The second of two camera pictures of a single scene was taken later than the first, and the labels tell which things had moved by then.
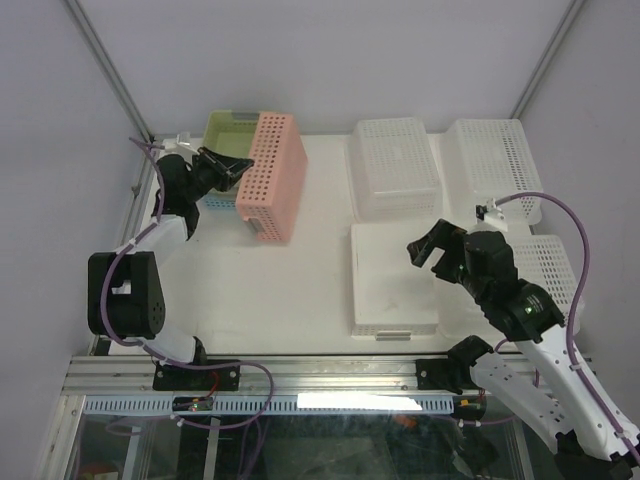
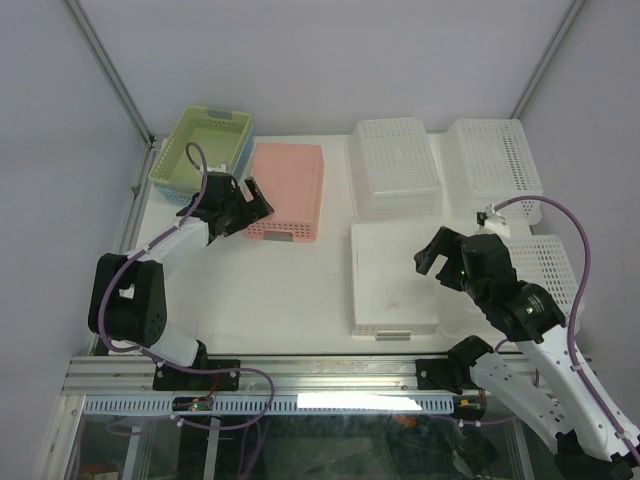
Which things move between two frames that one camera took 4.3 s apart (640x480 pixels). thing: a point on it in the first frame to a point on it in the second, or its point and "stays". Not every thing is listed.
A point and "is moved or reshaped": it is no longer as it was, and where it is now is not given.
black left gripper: (228, 170) to (256, 208)
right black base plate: (439, 374) stays
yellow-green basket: (231, 134) is moved or reshaped
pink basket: (272, 189) is moved or reshaped
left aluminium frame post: (79, 14) stays
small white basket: (391, 297) stays
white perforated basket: (488, 159) stays
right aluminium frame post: (547, 55) stays
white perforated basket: (392, 171) stays
